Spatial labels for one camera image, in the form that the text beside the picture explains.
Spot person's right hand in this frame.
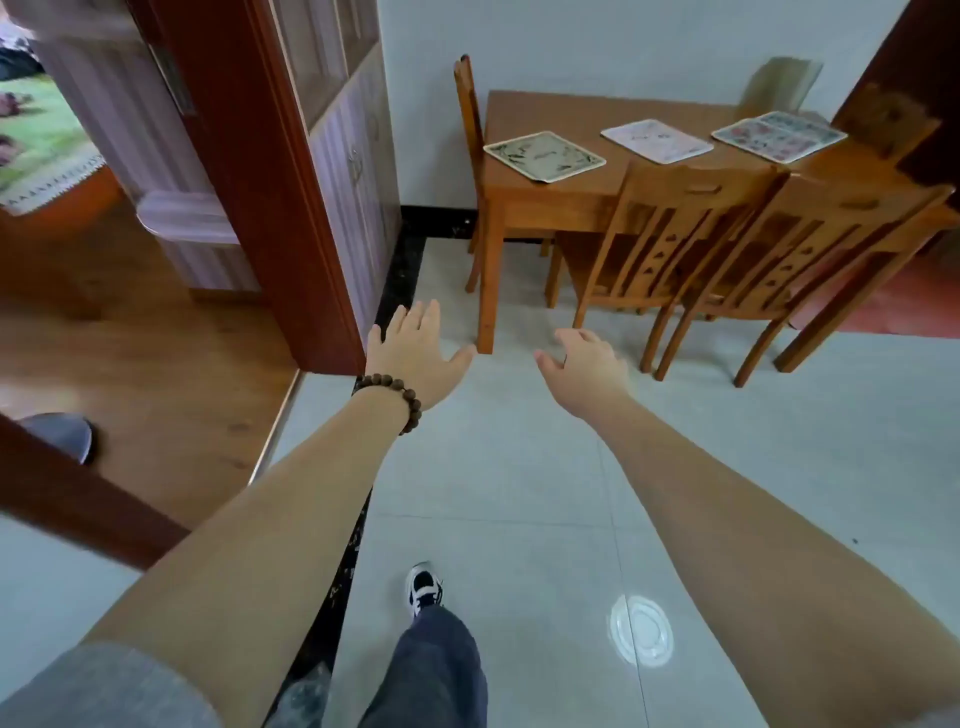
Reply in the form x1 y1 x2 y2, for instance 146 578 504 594
533 327 635 421

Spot person's left hand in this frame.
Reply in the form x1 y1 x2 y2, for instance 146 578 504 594
365 299 478 412

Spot cream green leaf placemat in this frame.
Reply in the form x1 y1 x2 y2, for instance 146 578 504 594
483 130 607 184

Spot pale pink floral placemat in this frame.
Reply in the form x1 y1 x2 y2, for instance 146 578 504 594
599 118 715 166

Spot light blue rose placemat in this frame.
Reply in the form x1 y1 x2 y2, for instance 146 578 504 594
710 119 810 165

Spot navy white floral placemat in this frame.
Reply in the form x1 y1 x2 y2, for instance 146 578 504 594
757 110 849 150

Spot person's right forearm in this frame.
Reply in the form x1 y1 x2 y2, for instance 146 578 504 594
592 397 960 728

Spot person's left forearm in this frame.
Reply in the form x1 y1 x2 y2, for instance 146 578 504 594
82 389 410 728

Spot striped wooden cabinet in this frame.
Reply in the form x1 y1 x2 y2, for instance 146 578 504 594
269 0 403 346

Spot wooden dining chair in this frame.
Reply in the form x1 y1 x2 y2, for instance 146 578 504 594
545 161 789 374
653 173 955 389
832 82 943 189
453 53 556 295

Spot black white sneaker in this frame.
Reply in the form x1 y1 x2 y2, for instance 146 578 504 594
404 562 445 620

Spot orange wooden table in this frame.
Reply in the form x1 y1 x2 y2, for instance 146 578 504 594
477 89 960 374

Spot blue jeans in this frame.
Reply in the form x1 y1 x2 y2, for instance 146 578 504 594
359 605 489 728

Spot red floor mat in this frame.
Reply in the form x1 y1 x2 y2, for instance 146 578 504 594
787 254 960 339

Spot striped bedroom wardrobe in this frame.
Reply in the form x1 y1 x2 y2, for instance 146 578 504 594
29 0 260 294

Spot grey slipper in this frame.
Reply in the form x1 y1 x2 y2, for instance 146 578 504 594
18 412 95 465

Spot red-brown wooden door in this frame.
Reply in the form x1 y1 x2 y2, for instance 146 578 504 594
0 412 189 571

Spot green bed cover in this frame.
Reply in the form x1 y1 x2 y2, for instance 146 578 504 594
0 74 106 219

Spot dark brown door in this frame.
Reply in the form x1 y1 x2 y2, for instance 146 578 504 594
847 0 960 189

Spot brown bead bracelet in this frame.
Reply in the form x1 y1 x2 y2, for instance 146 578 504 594
352 373 424 436

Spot red-brown door frame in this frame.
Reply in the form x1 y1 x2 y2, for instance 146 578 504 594
127 0 369 376

